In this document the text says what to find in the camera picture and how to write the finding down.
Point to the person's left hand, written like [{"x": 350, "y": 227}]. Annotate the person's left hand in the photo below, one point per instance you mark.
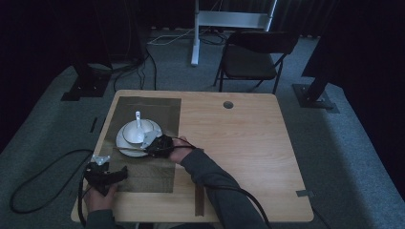
[{"x": 98, "y": 202}]

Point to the brown woven placemat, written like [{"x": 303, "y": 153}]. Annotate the brown woven placemat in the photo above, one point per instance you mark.
[{"x": 159, "y": 109}]

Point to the black folding chair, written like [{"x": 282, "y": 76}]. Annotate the black folding chair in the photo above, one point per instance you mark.
[{"x": 248, "y": 65}]

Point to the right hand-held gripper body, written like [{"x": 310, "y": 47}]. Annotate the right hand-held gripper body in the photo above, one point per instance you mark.
[{"x": 160, "y": 147}]

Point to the black floor strip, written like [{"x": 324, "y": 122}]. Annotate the black floor strip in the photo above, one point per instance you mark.
[{"x": 93, "y": 125}]

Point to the black stand base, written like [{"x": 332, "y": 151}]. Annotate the black stand base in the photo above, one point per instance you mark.
[
  {"x": 310, "y": 98},
  {"x": 86, "y": 90}
]

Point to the white metal stand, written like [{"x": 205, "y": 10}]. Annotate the white metal stand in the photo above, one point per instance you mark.
[{"x": 229, "y": 19}]

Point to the white plate with brown rim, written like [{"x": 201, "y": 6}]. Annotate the white plate with brown rim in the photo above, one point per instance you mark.
[{"x": 122, "y": 145}]

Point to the person's right hand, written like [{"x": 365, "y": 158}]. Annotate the person's right hand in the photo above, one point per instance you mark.
[{"x": 180, "y": 154}]

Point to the white ceramic spoon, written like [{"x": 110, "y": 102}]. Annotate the white ceramic spoon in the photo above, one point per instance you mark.
[{"x": 139, "y": 127}]

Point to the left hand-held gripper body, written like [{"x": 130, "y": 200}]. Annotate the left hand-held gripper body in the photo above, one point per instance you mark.
[{"x": 95, "y": 176}]

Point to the grey table grommet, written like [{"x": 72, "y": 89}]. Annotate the grey table grommet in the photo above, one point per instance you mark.
[{"x": 228, "y": 105}]

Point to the grey tape piece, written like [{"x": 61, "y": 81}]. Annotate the grey tape piece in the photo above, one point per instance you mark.
[{"x": 304, "y": 193}]

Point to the wooden chopstick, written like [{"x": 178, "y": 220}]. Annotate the wooden chopstick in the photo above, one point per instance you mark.
[{"x": 127, "y": 148}]

